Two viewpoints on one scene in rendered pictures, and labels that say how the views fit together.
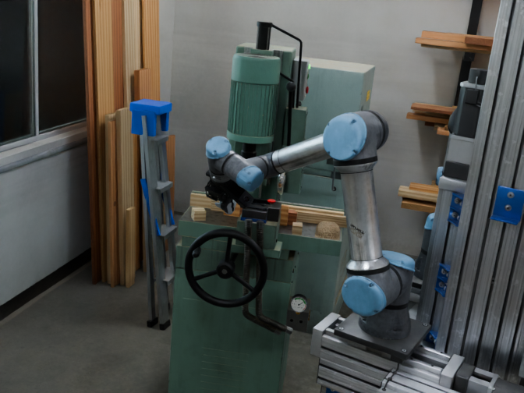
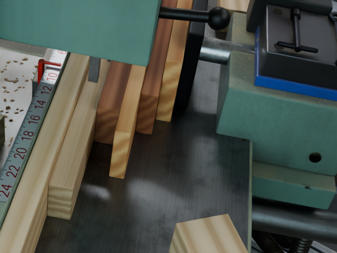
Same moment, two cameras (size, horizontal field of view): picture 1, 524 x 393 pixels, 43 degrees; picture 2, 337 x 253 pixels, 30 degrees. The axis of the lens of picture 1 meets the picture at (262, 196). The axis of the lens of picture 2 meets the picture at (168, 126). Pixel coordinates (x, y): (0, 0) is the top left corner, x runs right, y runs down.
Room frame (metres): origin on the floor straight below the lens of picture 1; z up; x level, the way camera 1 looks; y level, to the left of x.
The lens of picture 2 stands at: (2.41, 0.53, 1.32)
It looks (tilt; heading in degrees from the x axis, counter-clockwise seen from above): 42 degrees down; 263
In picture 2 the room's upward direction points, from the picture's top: 12 degrees clockwise
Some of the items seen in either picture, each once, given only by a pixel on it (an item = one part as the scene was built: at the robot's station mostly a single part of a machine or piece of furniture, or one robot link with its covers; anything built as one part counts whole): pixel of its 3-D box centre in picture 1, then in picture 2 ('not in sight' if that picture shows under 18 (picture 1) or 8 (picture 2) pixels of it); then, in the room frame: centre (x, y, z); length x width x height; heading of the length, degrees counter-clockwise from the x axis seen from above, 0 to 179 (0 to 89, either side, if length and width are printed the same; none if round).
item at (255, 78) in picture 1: (253, 98); not in sight; (2.43, 0.07, 1.35); 0.18 x 0.18 x 0.31
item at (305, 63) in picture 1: (299, 79); not in sight; (2.73, -0.11, 1.40); 0.10 x 0.06 x 0.16; 174
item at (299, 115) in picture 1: (295, 125); not in sight; (2.62, -0.11, 1.23); 0.09 x 0.08 x 0.15; 174
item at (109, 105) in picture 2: not in sight; (127, 54); (2.40, -0.02, 0.92); 0.23 x 0.02 x 0.04; 84
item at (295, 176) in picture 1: (291, 177); not in sight; (2.59, -0.11, 1.02); 0.09 x 0.07 x 0.12; 84
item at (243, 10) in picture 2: (297, 228); (234, 14); (2.27, -0.14, 0.92); 0.04 x 0.04 x 0.03; 0
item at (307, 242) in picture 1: (260, 232); (197, 108); (2.31, -0.01, 0.87); 0.61 x 0.30 x 0.06; 84
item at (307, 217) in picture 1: (287, 214); (120, 10); (2.41, -0.10, 0.92); 0.60 x 0.02 x 0.04; 84
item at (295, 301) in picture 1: (299, 305); not in sight; (2.19, -0.17, 0.65); 0.06 x 0.04 x 0.08; 84
